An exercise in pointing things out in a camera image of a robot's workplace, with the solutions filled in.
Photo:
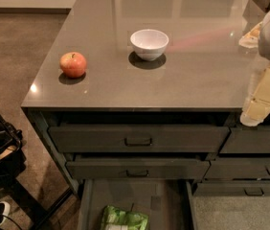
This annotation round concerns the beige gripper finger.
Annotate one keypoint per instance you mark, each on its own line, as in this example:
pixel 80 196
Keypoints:
pixel 254 112

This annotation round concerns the green rice chip bag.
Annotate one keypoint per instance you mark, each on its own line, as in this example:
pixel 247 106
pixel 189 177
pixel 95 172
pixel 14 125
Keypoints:
pixel 114 218

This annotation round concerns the top right grey drawer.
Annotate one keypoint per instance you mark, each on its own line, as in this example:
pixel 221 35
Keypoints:
pixel 245 140

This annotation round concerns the grey counter cabinet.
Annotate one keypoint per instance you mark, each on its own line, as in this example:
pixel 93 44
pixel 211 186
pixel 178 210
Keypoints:
pixel 202 78

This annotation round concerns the open bottom left drawer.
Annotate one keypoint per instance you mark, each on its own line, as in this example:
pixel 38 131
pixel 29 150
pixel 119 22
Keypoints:
pixel 168 203

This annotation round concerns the middle left grey drawer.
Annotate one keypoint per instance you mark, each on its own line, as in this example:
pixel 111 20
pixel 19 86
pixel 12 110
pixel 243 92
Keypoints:
pixel 137 166

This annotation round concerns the top left grey drawer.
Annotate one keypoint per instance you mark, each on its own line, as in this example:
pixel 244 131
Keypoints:
pixel 138 138

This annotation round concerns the white bowl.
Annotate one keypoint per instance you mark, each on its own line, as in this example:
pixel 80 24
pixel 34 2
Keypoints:
pixel 149 44

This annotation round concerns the red apple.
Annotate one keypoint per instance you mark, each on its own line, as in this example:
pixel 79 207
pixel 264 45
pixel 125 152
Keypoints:
pixel 73 65

